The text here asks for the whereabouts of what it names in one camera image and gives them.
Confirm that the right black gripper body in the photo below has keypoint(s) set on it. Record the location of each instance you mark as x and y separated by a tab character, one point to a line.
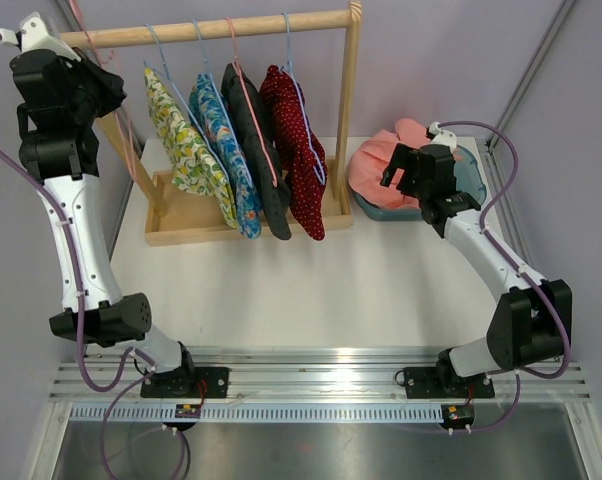
421	186

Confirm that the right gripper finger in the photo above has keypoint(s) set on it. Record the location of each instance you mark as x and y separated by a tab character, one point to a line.
403	158
406	184

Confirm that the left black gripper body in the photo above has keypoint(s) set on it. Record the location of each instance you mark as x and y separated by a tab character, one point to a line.
83	78

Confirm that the pink wire hanger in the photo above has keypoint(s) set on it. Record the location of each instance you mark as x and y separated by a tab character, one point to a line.
115	91

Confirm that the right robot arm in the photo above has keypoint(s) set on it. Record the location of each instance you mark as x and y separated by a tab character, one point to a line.
533	316

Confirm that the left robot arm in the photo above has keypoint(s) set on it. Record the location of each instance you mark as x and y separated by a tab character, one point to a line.
60	157

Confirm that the blue hanger under lemon skirt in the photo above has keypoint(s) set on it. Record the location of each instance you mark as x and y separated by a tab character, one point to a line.
191	117

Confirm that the blue floral skirt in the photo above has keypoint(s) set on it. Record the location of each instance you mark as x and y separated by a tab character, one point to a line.
248	203

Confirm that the blue hanger under floral skirt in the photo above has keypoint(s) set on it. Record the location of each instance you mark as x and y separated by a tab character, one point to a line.
219	130

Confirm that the red dotted skirt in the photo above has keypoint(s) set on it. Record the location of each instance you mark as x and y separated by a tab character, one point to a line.
302	155

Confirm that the yellow lemon print skirt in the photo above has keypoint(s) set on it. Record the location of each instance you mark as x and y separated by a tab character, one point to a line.
195	168

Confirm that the dark grey dotted skirt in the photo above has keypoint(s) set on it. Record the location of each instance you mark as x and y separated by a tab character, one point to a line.
255	134

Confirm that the teal plastic tub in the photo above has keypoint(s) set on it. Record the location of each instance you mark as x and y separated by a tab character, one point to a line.
388	205

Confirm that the wooden clothes rack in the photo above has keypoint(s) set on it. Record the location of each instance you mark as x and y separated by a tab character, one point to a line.
175	218

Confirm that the left aluminium frame post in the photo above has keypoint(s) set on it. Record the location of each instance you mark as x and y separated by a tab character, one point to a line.
121	118

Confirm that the aluminium frame post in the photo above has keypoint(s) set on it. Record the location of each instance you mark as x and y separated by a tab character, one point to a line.
551	34
121	118

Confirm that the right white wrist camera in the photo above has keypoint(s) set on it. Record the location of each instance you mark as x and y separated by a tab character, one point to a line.
440	136

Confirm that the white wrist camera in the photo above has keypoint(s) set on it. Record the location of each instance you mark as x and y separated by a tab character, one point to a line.
440	136
37	33

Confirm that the right aluminium frame post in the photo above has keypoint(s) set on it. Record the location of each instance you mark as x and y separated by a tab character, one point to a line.
551	34

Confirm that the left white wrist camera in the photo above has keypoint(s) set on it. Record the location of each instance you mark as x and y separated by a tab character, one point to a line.
37	33

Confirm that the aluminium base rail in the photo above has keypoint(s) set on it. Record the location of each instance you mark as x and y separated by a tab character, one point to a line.
314	375

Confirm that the slotted grey cable duct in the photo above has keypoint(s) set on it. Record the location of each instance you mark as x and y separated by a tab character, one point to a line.
261	413

